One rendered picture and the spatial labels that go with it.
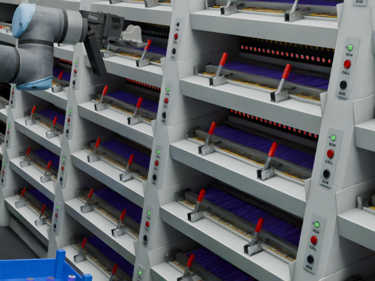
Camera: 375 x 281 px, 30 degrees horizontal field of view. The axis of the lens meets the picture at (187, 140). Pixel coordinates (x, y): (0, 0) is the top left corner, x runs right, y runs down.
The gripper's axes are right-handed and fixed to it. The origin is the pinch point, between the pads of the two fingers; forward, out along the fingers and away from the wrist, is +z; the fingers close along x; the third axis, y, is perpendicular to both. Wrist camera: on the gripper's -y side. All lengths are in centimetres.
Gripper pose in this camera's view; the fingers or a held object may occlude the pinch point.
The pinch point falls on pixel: (143, 46)
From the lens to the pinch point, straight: 199.0
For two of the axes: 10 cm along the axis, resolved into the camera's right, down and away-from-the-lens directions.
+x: -5.1, -2.1, 8.4
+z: 8.5, 0.6, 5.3
